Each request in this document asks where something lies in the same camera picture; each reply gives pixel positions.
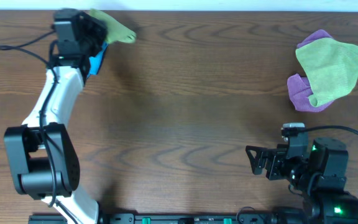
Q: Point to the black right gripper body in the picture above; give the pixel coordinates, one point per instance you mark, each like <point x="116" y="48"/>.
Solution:
<point x="294" y="169"/>

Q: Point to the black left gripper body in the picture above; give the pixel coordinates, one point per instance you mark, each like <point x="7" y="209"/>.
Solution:
<point x="92" y="38"/>

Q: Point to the light green cloth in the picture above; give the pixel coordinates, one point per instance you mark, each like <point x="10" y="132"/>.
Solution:
<point x="116" y="31"/>

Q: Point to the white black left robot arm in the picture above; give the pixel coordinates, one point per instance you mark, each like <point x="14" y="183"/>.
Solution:
<point x="42" y="158"/>

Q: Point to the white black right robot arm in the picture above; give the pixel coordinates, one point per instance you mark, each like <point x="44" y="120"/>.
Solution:
<point x="323" y="206"/>

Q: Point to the folded blue cloth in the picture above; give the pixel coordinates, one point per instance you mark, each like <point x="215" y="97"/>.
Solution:
<point x="97" y="61"/>

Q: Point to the purple cloth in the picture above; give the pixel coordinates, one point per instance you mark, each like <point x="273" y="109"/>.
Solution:
<point x="299" y="87"/>

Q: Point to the olive green cloth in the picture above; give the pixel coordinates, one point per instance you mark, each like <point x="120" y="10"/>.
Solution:
<point x="331" y="68"/>

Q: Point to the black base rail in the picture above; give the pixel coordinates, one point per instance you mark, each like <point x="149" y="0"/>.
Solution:
<point x="244" y="218"/>

